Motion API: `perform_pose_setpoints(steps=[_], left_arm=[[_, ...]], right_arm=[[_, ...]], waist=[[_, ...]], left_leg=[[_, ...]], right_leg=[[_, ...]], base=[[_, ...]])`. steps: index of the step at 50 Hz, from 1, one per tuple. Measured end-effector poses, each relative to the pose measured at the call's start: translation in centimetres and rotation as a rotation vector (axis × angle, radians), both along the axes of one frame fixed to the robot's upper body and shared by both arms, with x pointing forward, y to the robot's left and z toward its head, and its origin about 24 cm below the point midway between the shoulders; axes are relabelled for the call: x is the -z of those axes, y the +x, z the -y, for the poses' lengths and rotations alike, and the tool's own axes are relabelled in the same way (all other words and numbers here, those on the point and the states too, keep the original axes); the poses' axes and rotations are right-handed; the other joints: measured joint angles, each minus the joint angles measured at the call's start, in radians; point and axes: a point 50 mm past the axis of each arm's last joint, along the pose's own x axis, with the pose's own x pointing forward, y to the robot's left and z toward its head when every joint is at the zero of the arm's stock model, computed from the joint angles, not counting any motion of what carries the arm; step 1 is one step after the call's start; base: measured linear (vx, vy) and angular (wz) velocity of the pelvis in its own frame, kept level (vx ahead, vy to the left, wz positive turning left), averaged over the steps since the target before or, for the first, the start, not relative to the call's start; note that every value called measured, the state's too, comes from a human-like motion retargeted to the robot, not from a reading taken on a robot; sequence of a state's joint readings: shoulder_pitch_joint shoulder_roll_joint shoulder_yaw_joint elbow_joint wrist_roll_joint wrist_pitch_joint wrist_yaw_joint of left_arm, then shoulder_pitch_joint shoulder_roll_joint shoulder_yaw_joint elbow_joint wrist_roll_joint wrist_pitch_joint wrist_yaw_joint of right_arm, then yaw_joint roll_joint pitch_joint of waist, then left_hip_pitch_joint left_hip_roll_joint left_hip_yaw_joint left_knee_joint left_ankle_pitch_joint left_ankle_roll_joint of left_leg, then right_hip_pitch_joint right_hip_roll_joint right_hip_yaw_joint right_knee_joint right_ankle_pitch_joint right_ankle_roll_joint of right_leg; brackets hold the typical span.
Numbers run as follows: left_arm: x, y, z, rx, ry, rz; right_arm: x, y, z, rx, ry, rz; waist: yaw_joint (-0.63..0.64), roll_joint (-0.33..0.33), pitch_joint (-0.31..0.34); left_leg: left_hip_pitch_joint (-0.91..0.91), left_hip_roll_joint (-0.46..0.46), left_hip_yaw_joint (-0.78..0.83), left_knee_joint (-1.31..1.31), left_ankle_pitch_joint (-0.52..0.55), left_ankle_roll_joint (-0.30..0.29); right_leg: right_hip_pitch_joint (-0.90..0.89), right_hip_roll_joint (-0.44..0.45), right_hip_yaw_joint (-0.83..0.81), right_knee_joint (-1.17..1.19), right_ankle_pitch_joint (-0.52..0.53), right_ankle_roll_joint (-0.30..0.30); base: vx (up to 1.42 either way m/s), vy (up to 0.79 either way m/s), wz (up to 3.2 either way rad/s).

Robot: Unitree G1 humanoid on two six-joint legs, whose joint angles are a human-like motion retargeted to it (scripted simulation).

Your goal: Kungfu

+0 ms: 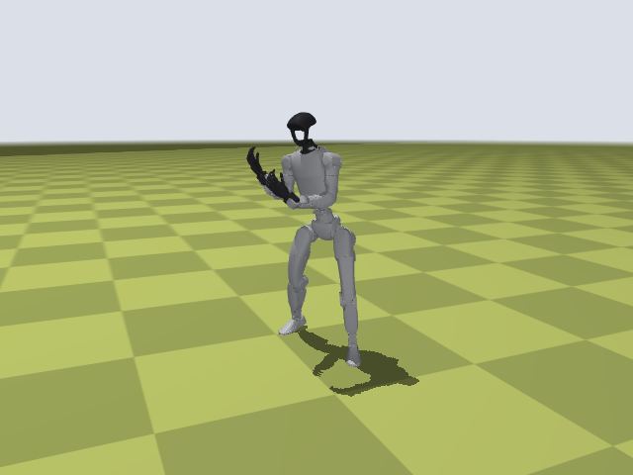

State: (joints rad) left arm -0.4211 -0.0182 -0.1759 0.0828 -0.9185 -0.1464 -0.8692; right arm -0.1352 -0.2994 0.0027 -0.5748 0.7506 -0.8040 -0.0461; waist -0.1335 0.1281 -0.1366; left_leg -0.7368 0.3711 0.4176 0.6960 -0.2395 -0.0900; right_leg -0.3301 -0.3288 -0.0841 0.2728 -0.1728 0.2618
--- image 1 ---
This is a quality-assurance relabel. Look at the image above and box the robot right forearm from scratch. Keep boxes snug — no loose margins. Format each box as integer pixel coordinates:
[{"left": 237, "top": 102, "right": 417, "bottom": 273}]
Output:
[{"left": 259, "top": 174, "right": 282, "bottom": 200}]

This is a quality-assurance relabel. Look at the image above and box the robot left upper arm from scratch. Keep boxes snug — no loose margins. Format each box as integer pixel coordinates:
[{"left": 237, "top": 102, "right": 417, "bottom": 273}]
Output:
[{"left": 319, "top": 152, "right": 342, "bottom": 207}]

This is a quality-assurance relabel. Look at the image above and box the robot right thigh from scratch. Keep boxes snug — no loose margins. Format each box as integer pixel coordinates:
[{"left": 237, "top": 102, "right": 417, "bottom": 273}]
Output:
[{"left": 288, "top": 224, "right": 318, "bottom": 291}]

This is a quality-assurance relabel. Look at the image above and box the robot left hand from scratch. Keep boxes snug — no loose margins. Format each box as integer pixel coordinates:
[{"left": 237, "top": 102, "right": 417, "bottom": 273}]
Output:
[{"left": 266, "top": 169, "right": 300, "bottom": 204}]

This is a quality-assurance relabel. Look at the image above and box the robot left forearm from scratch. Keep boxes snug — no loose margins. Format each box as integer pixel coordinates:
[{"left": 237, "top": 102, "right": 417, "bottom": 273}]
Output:
[{"left": 286, "top": 193, "right": 334, "bottom": 210}]

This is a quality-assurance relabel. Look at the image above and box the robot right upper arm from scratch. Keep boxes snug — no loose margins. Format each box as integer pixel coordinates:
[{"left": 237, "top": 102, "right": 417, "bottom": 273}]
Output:
[{"left": 281, "top": 154, "right": 295, "bottom": 201}]

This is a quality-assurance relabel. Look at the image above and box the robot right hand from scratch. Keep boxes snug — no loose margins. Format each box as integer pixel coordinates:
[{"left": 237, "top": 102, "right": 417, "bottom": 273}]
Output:
[{"left": 247, "top": 146, "right": 267, "bottom": 185}]

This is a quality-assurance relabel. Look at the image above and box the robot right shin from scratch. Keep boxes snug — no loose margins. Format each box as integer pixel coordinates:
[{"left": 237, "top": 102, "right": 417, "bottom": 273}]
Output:
[{"left": 287, "top": 283, "right": 307, "bottom": 322}]

